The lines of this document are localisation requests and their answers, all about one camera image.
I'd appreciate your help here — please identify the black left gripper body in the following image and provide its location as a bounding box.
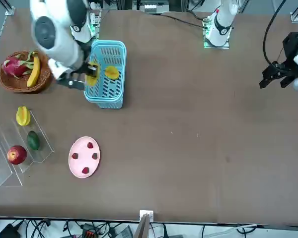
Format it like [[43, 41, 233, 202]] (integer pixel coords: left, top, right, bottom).
[[282, 31, 298, 65]]

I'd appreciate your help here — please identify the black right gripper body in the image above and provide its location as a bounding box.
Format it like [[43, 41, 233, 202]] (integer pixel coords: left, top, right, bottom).
[[56, 63, 90, 91]]

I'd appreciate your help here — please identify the blue plastic basket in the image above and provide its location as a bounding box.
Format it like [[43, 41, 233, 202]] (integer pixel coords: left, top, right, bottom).
[[83, 40, 127, 109]]

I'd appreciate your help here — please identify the brown wicker basket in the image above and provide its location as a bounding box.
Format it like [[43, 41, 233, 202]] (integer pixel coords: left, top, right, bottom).
[[0, 51, 54, 94]]

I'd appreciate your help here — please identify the yellow banana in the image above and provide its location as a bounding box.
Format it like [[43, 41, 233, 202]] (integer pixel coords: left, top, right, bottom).
[[26, 52, 41, 88]]

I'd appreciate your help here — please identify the pink dragon fruit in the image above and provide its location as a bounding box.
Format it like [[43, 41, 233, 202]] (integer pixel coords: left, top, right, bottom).
[[1, 51, 35, 79]]

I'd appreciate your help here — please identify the green avocado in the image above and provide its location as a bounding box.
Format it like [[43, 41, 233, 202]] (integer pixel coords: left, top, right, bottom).
[[26, 130, 40, 151]]

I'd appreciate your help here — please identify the pink round plate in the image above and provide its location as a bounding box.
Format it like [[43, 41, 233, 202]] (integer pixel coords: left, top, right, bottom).
[[68, 136, 101, 179]]

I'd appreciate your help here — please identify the grey power strip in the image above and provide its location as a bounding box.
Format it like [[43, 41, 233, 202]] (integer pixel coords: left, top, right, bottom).
[[143, 1, 159, 13]]

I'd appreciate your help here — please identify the red apple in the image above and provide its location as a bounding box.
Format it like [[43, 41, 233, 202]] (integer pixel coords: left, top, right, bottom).
[[6, 145, 28, 165]]

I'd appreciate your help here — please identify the clear acrylic stepped stand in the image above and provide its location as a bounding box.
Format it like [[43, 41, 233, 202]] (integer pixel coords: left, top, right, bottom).
[[0, 110, 56, 187]]

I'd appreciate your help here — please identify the red black device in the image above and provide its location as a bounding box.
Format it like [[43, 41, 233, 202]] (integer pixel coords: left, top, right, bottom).
[[81, 224, 100, 238]]

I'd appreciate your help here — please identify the black power adapter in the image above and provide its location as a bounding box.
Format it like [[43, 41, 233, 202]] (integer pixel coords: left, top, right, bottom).
[[0, 223, 22, 238]]

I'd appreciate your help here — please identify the thick black cable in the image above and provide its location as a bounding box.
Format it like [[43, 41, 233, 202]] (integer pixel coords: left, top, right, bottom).
[[262, 0, 288, 67]]

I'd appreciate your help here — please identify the black base cable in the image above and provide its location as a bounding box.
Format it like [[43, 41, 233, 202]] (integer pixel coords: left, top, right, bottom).
[[160, 12, 207, 28]]

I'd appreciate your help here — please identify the white post bracket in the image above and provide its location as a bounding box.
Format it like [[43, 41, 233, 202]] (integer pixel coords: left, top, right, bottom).
[[139, 210, 154, 221]]

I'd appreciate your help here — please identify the aluminium camera post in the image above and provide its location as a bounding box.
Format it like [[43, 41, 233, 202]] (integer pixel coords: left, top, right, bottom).
[[134, 213, 151, 238]]

